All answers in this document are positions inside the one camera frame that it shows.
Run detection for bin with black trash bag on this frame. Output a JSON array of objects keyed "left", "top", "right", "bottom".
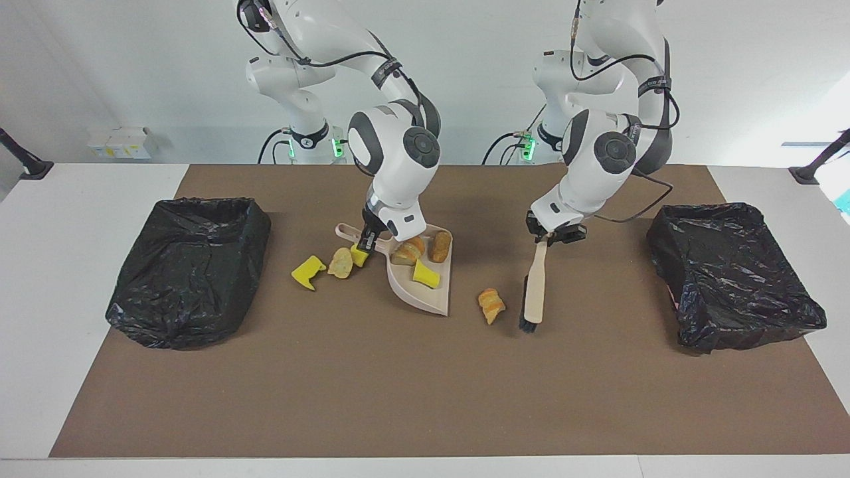
[
  {"left": 105, "top": 197, "right": 272, "bottom": 351},
  {"left": 646, "top": 202, "right": 828, "bottom": 355}
]

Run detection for black base cable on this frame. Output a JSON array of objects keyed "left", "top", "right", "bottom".
[
  {"left": 483, "top": 131, "right": 532, "bottom": 165},
  {"left": 258, "top": 128, "right": 293, "bottom": 165}
]

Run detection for brown round bun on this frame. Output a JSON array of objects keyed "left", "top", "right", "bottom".
[{"left": 428, "top": 230, "right": 453, "bottom": 264}]

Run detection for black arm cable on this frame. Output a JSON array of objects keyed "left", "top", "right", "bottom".
[
  {"left": 238, "top": 0, "right": 440, "bottom": 140},
  {"left": 570, "top": 0, "right": 679, "bottom": 224}
]

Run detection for brown table mat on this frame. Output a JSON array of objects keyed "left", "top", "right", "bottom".
[{"left": 49, "top": 164, "right": 850, "bottom": 459}]

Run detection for beige plastic dustpan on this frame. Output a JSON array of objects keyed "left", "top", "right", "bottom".
[{"left": 334, "top": 223, "right": 454, "bottom": 318}]

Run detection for black camera stand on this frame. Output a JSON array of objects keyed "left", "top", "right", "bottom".
[
  {"left": 789, "top": 128, "right": 850, "bottom": 185},
  {"left": 0, "top": 127, "right": 54, "bottom": 181}
]

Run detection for beige brush with black bristles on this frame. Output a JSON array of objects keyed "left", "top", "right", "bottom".
[{"left": 519, "top": 238, "right": 549, "bottom": 333}]

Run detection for striped orange bread roll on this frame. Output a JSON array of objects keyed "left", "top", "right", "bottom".
[{"left": 392, "top": 237, "right": 426, "bottom": 266}]

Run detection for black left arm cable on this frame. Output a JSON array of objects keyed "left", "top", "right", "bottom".
[{"left": 570, "top": 0, "right": 679, "bottom": 224}]

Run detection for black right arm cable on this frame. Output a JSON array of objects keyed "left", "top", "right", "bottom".
[{"left": 238, "top": 0, "right": 440, "bottom": 140}]

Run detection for pale round bread lump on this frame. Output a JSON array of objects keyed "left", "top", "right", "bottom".
[{"left": 327, "top": 247, "right": 354, "bottom": 279}]

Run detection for croissant piece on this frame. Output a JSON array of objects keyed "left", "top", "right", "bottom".
[{"left": 477, "top": 287, "right": 507, "bottom": 326}]

